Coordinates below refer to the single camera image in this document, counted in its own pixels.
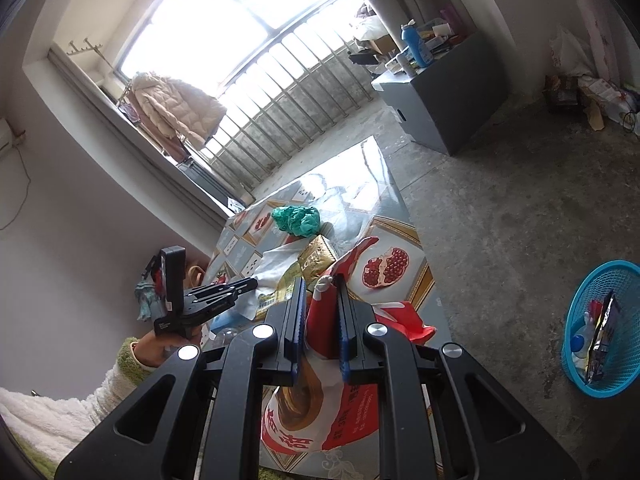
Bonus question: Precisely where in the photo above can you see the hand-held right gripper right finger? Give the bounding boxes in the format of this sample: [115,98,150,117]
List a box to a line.
[336,280,583,480]

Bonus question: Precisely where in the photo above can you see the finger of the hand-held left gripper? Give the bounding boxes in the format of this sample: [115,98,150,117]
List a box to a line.
[200,277,259,311]

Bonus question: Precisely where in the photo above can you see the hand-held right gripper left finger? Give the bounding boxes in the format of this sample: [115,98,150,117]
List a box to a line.
[54,277,307,480]

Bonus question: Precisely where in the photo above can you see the red snack bag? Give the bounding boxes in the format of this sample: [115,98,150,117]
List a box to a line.
[259,236,437,457]

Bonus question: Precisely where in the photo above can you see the blue medicine box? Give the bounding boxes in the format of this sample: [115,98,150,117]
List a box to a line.
[210,305,264,336]

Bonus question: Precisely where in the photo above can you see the clear bottle with blue cap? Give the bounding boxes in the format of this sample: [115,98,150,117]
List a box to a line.
[570,310,601,363]

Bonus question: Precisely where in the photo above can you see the dark foil snack bag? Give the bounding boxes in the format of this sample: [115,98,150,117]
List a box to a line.
[584,291,622,387]

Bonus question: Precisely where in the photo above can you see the blue mesh basket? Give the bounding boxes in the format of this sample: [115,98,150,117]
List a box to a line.
[561,260,640,400]

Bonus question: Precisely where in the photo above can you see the person's left forearm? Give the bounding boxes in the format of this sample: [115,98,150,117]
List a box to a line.
[0,336,148,480]

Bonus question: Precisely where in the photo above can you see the person's left hand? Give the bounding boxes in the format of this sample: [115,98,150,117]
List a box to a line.
[132,327,203,370]

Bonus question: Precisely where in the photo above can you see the yellow green packet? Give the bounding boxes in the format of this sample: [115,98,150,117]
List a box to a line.
[255,267,297,322]

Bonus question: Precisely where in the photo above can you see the gold and white carton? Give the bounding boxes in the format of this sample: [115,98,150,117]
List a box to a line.
[297,235,337,281]

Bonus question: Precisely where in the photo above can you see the green plastic bag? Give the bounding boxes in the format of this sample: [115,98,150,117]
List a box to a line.
[271,205,321,238]

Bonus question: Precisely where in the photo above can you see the fruit print tablecloth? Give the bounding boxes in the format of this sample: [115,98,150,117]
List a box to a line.
[200,136,454,480]

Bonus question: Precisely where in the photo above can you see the beige puffer jacket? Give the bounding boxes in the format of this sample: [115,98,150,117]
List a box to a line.
[130,72,229,159]

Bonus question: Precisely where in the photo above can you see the metal balcony railing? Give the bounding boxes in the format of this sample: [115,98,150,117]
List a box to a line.
[197,0,375,197]

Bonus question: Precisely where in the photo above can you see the grey cabinet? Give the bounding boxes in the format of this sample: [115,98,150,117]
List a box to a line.
[371,29,497,157]

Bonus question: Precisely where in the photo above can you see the cardboard box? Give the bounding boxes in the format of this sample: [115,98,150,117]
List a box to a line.
[367,34,402,57]

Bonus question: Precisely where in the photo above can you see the blue detergent bottle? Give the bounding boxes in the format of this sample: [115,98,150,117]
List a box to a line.
[400,20,435,69]

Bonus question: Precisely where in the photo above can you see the pink container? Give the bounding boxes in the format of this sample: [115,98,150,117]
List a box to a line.
[439,5,464,32]

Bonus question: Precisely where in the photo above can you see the pile of cardboard and paper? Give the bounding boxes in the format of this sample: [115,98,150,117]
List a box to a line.
[544,72,640,134]

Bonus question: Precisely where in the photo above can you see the white plastic bag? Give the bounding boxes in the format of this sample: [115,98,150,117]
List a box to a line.
[549,27,597,79]

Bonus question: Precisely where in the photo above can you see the pink rolled mat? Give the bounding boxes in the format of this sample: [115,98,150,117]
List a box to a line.
[575,0,640,86]

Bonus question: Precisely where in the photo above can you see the wall coat hooks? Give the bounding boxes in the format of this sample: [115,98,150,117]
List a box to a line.
[65,36,107,62]

